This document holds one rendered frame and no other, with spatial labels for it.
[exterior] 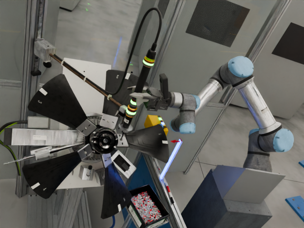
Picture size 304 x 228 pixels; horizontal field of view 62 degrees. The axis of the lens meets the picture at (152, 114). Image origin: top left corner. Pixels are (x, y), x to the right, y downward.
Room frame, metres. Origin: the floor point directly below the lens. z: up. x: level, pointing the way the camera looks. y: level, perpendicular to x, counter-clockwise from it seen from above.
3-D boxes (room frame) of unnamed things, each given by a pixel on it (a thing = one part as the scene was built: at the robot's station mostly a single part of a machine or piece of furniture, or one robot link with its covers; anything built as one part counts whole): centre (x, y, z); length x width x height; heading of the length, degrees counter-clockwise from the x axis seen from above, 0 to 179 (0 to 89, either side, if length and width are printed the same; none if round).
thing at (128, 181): (1.43, -0.04, 0.39); 0.04 x 0.04 x 0.78; 32
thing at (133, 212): (0.91, -0.16, 0.85); 0.22 x 0.17 x 0.07; 47
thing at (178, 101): (1.06, -0.07, 1.45); 0.08 x 0.05 x 0.08; 32
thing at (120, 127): (0.96, 0.10, 1.31); 0.09 x 0.07 x 0.10; 67
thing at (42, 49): (1.20, 0.67, 1.35); 0.10 x 0.07 x 0.08; 67
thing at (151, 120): (1.40, -0.06, 1.02); 0.16 x 0.10 x 0.11; 32
